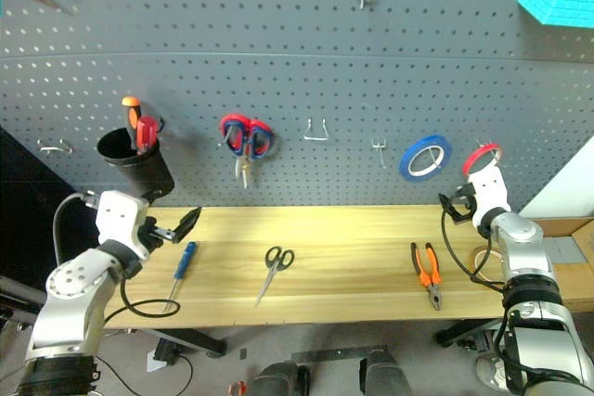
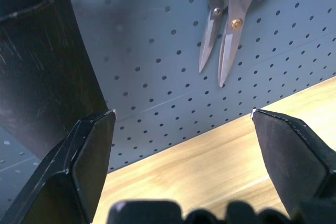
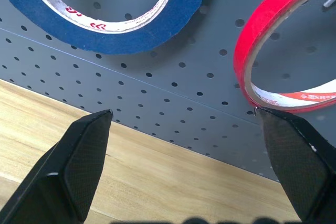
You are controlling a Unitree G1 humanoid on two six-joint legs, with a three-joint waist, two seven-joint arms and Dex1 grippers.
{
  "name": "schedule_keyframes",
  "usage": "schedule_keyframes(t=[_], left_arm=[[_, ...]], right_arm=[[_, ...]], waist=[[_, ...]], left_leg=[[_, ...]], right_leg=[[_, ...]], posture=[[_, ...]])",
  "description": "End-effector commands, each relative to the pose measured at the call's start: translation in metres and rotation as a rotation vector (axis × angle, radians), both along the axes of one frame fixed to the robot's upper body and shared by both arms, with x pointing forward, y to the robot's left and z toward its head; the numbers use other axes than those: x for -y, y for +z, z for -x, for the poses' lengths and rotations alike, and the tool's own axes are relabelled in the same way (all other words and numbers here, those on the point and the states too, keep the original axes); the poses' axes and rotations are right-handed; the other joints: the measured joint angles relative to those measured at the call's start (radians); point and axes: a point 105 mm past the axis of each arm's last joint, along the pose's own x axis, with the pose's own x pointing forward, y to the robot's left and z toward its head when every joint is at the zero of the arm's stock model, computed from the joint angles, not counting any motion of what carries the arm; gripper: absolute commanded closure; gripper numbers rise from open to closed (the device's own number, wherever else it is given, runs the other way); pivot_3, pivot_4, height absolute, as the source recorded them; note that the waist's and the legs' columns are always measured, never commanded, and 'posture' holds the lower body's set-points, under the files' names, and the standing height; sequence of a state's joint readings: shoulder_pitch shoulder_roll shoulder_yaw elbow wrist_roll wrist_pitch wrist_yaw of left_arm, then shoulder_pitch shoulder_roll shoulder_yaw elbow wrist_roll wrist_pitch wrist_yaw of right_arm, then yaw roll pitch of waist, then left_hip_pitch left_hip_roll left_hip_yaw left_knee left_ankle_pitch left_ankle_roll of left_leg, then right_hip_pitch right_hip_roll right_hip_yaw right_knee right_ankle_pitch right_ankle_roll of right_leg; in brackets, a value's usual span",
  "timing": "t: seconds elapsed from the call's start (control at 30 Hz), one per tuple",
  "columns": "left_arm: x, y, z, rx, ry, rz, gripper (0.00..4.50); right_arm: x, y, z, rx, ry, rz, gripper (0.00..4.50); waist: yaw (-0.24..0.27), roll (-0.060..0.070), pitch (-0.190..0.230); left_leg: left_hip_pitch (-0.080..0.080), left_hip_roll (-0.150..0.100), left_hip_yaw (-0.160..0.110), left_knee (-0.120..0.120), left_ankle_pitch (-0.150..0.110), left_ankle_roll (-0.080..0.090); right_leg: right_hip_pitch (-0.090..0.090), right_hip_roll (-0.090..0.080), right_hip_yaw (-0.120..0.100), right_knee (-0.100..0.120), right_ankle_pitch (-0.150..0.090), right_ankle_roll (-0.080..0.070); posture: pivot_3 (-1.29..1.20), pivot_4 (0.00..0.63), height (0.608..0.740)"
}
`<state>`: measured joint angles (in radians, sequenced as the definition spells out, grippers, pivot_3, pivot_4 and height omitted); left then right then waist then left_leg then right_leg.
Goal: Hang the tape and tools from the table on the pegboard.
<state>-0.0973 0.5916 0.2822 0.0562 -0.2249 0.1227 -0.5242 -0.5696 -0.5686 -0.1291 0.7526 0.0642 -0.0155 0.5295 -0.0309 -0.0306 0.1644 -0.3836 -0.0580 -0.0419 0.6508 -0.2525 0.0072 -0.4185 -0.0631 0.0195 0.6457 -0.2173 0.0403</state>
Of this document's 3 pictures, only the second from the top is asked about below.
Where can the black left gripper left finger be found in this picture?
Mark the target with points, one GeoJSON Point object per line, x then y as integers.
{"type": "Point", "coordinates": [86, 161]}

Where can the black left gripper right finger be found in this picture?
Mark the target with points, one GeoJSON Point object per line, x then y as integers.
{"type": "Point", "coordinates": [294, 155]}

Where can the grey pegboard panel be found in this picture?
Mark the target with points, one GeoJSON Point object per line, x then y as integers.
{"type": "Point", "coordinates": [162, 51]}

